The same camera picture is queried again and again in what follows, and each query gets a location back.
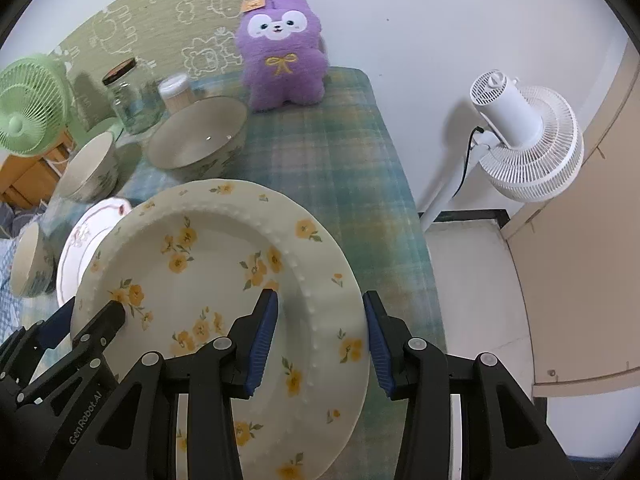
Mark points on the green desk fan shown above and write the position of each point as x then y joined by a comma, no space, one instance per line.
25,105

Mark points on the beige board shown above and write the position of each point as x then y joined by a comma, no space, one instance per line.
575,260

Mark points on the glass jar with black lid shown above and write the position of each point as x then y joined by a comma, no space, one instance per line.
130,105

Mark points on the cotton swab container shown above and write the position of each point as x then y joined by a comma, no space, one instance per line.
175,92

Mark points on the yellow floral ceramic plate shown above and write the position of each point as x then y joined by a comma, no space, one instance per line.
210,240

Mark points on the large floral ceramic bowl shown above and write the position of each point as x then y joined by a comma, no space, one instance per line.
200,135

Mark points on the grey blue striped cloth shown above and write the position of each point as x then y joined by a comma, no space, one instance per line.
7,220

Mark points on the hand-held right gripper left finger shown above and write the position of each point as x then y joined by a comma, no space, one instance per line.
262,340

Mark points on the white standing fan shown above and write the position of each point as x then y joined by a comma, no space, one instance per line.
510,120

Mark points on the pink rimmed white plate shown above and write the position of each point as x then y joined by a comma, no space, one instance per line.
80,250

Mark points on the blue checked printed blanket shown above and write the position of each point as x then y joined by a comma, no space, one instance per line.
7,305

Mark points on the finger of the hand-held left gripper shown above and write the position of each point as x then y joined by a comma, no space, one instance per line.
40,340
100,322

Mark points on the medium floral ceramic bowl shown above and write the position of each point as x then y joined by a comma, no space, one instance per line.
85,165

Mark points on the green printed wall mat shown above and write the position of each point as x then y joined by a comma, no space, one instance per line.
150,25

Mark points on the wooden chair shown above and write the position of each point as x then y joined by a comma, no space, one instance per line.
25,175

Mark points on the purple plush toy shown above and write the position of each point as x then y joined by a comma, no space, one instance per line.
280,75

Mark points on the small floral ceramic bowl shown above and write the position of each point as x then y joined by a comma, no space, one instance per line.
27,260

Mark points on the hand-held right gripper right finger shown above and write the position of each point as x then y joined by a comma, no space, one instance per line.
375,340

